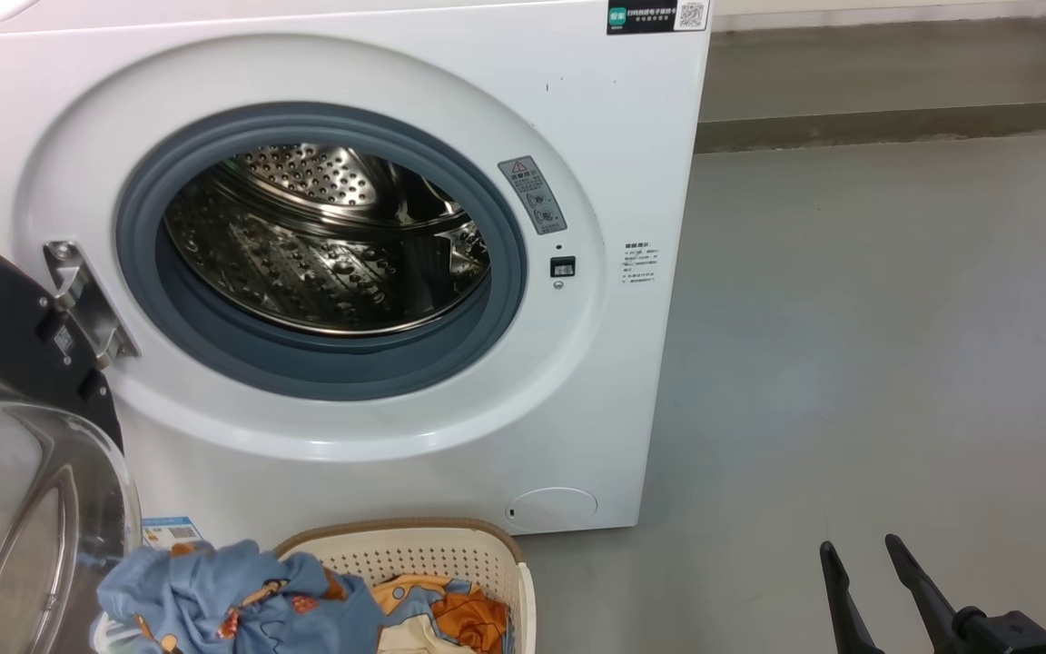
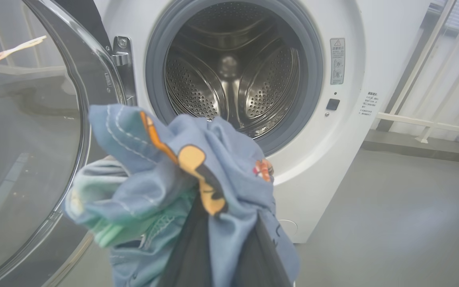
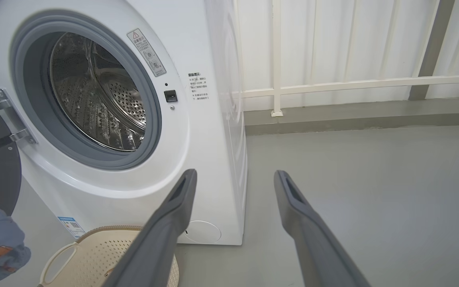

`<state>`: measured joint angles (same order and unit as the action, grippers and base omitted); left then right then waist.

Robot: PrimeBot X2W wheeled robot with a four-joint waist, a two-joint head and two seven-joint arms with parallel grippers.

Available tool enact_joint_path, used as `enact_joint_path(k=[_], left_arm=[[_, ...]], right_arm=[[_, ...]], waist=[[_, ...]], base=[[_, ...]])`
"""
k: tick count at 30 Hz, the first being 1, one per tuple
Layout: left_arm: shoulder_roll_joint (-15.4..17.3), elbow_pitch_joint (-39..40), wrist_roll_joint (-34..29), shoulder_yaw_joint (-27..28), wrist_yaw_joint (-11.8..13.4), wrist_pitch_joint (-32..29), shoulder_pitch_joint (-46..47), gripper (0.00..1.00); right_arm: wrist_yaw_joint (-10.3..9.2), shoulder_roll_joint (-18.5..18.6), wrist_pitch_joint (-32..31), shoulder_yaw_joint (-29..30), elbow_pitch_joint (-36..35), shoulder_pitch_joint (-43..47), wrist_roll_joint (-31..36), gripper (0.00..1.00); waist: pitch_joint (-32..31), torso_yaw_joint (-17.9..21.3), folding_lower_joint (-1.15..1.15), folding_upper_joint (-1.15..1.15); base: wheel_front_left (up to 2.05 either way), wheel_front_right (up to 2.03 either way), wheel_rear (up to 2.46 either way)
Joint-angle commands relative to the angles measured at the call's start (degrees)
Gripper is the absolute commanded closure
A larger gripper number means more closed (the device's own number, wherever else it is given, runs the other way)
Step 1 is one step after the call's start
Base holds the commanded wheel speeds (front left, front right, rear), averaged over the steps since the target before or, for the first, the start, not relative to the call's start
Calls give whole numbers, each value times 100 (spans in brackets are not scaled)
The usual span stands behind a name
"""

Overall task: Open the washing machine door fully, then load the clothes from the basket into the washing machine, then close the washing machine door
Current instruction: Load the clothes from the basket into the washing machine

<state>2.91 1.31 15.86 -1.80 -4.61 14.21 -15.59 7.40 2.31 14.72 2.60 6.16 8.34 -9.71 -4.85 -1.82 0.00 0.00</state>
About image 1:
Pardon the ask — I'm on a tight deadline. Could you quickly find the black QR code sticker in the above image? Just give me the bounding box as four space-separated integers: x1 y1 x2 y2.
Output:
607 0 711 35

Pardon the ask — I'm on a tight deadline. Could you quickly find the metal door hinge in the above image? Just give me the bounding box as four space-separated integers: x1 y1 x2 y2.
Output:
44 241 140 369

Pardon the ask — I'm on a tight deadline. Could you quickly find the grey raised floor ledge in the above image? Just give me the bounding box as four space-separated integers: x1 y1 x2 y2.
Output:
694 18 1046 154

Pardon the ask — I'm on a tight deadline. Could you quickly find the white front-load washing machine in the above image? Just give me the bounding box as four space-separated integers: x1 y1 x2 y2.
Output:
0 0 715 550

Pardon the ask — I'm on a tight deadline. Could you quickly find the cream orange blue garment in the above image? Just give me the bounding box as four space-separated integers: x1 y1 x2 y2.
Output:
370 574 515 654

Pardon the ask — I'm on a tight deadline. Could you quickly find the round white filter cover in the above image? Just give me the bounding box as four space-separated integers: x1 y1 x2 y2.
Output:
505 488 598 532

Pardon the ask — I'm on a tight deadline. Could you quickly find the cream perforated laundry basket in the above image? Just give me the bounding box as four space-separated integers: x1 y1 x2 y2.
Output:
92 518 538 654

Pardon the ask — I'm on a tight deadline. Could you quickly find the grey rubber door gasket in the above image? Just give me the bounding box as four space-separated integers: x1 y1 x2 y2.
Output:
114 102 528 401

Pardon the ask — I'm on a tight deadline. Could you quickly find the printed instruction text label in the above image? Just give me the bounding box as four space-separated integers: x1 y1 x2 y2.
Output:
623 241 660 287

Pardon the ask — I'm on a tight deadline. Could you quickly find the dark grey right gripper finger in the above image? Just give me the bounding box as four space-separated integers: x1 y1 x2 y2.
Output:
884 534 969 654
820 540 883 654

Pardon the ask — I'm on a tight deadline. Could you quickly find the perforated steel washer drum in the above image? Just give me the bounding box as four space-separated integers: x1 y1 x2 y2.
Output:
164 144 492 338

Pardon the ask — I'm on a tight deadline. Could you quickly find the grey warning sticker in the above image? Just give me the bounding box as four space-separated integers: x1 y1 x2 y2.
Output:
498 156 567 235

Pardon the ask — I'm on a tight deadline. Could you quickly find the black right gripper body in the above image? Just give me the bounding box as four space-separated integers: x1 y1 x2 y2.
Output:
954 607 1046 654

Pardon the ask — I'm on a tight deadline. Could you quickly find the blue printed garment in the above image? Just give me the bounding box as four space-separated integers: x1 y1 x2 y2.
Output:
96 540 388 654

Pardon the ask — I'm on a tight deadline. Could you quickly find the blue energy label sticker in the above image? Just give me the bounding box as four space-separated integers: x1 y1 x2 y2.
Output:
142 516 204 550

